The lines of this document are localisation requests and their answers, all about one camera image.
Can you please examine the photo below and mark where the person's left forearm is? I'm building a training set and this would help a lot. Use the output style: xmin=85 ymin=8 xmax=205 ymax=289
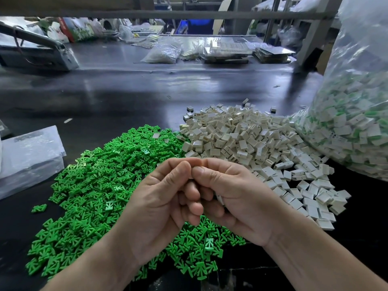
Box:
xmin=41 ymin=233 xmax=143 ymax=291

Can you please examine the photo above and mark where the grey metal horizontal bar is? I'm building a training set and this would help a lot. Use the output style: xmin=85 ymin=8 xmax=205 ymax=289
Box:
xmin=0 ymin=9 xmax=337 ymax=22

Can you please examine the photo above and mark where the pile of white plastic caps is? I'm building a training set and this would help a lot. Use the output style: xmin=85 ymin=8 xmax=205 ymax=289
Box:
xmin=179 ymin=105 xmax=352 ymax=232

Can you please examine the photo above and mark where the person's right hand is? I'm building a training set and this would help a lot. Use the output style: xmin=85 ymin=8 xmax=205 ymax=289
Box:
xmin=191 ymin=158 xmax=298 ymax=247

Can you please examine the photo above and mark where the clear plastic bag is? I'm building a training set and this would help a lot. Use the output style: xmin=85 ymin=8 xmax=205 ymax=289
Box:
xmin=292 ymin=0 xmax=388 ymax=182

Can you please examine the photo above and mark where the grey heat sealer machine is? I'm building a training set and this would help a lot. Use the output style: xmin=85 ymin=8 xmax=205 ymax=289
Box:
xmin=0 ymin=21 xmax=80 ymax=72

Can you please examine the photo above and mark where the grey metal slanted post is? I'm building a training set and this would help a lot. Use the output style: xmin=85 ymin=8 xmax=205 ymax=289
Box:
xmin=295 ymin=0 xmax=344 ymax=69

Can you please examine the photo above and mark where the person's left hand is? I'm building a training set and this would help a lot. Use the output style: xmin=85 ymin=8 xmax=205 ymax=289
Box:
xmin=109 ymin=157 xmax=205 ymax=267

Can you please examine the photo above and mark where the pile of green plastic clips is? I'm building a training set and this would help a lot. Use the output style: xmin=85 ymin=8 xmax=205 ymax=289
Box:
xmin=25 ymin=124 xmax=248 ymax=281

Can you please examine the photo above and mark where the stack of clear flat bags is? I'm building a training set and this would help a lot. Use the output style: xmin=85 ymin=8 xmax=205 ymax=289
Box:
xmin=0 ymin=125 xmax=66 ymax=199

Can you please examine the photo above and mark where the dark flat tray stack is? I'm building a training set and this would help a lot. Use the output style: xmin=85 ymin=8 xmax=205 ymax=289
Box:
xmin=253 ymin=45 xmax=296 ymax=64

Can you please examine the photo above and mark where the small clear bag of parts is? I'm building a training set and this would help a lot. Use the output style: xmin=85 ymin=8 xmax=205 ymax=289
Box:
xmin=142 ymin=43 xmax=183 ymax=64

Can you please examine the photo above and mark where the blue crate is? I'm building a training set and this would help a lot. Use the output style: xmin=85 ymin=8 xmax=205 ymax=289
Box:
xmin=176 ymin=19 xmax=214 ymax=35

